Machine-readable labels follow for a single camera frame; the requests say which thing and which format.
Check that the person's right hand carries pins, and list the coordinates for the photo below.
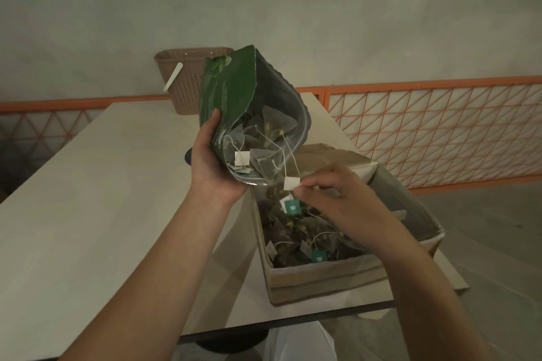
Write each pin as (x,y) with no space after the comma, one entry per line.
(355,212)

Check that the person's left hand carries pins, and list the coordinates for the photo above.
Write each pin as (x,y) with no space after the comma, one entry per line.
(211,174)

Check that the white tag pyramid tea bag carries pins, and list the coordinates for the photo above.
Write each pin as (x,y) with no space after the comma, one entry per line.
(292,183)

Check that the beige paper box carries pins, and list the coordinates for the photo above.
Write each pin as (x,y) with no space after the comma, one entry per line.
(322,284)

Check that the green foil pouch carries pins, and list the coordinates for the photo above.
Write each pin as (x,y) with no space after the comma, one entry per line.
(228,85)

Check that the person's left forearm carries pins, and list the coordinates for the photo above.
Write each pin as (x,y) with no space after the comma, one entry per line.
(148,284)

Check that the person's right forearm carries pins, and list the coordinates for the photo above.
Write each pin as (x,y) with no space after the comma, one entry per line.
(436,310)

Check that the round purple sticker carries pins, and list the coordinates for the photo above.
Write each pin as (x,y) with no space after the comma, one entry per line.
(188,157)

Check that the brown plastic basket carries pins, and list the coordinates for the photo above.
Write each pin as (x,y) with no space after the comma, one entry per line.
(186,81)

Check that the orange mesh fence panel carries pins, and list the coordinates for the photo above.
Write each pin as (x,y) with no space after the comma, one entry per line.
(457,132)
(42,128)

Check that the black table base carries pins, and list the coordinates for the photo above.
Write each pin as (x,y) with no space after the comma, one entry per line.
(233,341)

